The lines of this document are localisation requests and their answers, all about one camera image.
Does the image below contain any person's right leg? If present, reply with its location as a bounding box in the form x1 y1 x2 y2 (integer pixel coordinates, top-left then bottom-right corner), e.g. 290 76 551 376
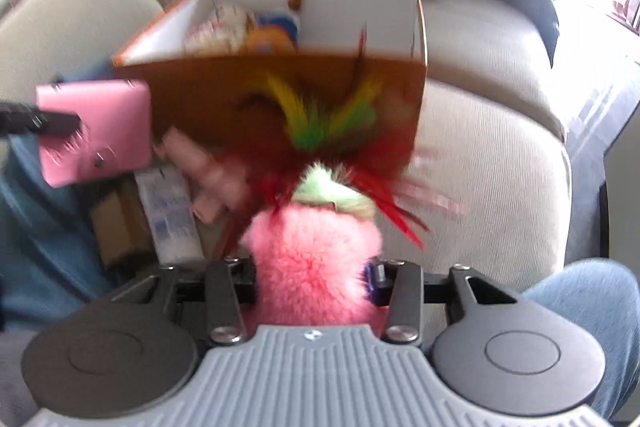
522 258 640 420

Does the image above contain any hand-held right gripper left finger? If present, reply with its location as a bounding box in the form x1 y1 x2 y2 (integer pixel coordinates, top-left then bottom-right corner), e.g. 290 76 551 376
107 257 258 347

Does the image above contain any pink fluffy feather toy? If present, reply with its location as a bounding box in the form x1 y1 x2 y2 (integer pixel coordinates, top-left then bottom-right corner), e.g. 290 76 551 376
220 24 436 328

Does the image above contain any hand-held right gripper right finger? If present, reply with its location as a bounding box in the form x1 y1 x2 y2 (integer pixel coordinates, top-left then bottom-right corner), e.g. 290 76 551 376
365 259 521 346

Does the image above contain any white tube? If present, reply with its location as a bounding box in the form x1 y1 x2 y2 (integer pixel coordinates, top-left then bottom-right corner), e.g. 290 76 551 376
135 167 203 263

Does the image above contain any person's leg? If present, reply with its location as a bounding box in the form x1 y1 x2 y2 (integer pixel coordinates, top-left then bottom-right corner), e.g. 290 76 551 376
0 142 131 333
522 258 640 420

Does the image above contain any small brown cardboard box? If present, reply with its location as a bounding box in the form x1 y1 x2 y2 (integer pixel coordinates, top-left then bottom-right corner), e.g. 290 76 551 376
90 179 153 270

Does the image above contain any blue and yellow toy figure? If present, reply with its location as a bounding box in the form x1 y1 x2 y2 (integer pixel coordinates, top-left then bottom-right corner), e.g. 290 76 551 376
245 0 306 52

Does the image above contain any orange cardboard box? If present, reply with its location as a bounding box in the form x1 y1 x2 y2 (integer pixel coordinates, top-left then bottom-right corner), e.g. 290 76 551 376
112 0 428 188

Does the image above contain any pink handheld fan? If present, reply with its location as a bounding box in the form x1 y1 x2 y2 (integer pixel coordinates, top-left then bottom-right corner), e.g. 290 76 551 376
162 127 251 223

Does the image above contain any cream knitted ball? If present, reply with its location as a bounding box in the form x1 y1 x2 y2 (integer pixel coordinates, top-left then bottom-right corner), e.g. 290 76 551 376
182 4 256 55

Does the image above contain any person's left leg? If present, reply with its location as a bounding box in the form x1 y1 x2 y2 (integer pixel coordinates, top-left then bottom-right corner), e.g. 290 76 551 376
0 142 131 333

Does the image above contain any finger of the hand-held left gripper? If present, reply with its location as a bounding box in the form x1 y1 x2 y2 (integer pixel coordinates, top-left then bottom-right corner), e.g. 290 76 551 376
0 102 83 138

